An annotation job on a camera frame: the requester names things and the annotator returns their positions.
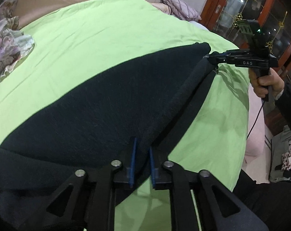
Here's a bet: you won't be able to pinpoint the green bed sheet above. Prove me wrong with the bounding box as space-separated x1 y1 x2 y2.
0 0 249 230

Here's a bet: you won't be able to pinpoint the pink mattress side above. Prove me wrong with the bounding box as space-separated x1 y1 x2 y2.
242 83 268 158

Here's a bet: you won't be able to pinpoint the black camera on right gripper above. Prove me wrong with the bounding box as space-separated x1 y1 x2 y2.
237 20 266 50

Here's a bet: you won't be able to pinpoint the purple checked pillow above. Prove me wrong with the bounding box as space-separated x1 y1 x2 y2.
162 0 201 22

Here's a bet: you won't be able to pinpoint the person's right hand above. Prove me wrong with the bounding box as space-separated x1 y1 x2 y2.
249 68 285 98

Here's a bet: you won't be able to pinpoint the clutter of bags on floor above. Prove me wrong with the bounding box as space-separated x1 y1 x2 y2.
268 125 291 182

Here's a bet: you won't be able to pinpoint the floral pillow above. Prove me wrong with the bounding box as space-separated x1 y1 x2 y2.
0 0 35 80

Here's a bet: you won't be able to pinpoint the wooden glass door cabinet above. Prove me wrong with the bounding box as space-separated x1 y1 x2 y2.
201 0 291 82

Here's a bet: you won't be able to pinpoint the black pants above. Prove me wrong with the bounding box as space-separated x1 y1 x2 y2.
0 43 215 227

